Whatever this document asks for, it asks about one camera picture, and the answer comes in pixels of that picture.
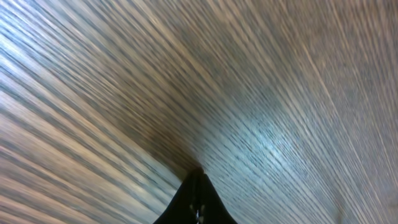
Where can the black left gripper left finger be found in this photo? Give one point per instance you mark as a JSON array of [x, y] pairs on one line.
[[181, 209]]

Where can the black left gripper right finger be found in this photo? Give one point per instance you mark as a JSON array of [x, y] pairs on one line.
[[211, 207]]

